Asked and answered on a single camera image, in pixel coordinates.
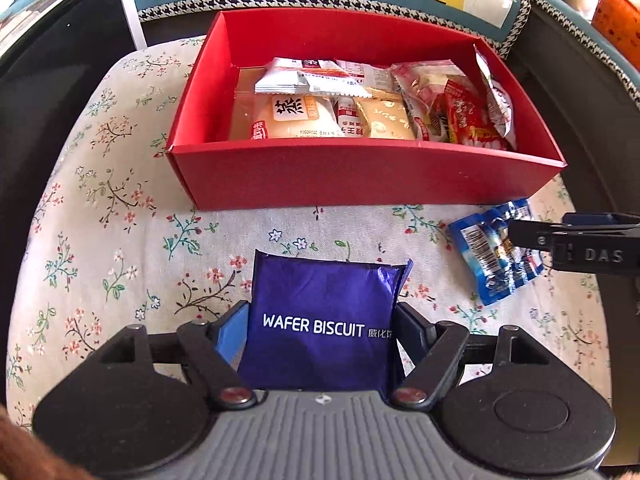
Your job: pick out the striped red snack packet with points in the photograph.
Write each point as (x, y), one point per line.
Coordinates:
(430, 120)

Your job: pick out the brown fuzzy cloth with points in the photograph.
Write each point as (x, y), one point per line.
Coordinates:
(30, 450)

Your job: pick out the floral seat cushion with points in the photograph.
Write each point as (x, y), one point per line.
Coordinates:
(125, 260)

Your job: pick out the white red sausage packet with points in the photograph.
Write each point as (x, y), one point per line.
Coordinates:
(500, 105)

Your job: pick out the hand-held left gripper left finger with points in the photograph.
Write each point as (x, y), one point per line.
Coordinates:
(230, 332)

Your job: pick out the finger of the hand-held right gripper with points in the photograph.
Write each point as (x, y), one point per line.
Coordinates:
(530, 237)
(600, 222)

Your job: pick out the small red white snack packet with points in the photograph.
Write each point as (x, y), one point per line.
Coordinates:
(347, 120)

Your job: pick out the clear orange bread packet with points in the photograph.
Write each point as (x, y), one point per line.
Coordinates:
(295, 120)

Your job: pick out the purple wafer biscuit packet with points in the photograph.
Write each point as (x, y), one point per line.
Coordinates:
(320, 290)

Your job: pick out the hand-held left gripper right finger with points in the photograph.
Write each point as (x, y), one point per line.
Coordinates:
(415, 332)

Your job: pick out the clear red snack packet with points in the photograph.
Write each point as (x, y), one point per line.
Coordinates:
(425, 77)

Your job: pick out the orange patterned bag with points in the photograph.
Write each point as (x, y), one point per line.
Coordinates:
(620, 20)

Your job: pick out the red puffed snack packet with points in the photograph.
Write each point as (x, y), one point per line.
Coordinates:
(472, 120)

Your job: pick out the blue snack packet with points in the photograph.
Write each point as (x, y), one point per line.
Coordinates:
(480, 245)

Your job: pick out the white spicy strip snack packet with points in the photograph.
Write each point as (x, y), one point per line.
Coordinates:
(280, 77)

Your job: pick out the red cardboard box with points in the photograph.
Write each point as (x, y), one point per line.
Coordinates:
(350, 175)

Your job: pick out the gold snack packet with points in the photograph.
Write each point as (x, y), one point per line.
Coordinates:
(387, 120)

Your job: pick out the black glass table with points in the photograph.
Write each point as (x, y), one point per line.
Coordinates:
(60, 60)

